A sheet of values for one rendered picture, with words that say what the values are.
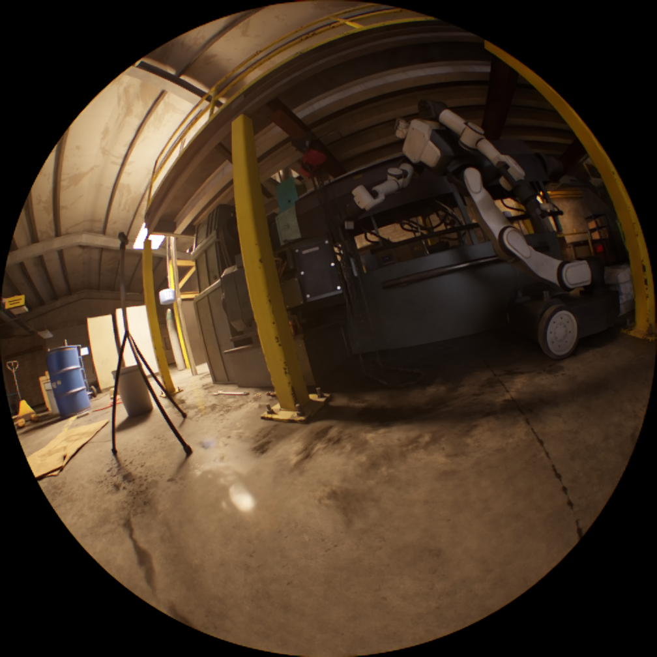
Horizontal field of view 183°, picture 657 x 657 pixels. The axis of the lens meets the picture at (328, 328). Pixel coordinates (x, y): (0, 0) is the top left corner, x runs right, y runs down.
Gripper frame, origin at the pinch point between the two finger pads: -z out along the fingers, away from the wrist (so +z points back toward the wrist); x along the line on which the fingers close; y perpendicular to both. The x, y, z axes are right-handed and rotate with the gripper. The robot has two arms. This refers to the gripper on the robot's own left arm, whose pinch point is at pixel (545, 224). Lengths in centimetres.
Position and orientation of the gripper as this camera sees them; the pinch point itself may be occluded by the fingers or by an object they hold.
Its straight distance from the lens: 97.3
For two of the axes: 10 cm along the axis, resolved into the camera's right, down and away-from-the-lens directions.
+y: 0.1, -1.6, -9.9
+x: -9.5, 3.2, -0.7
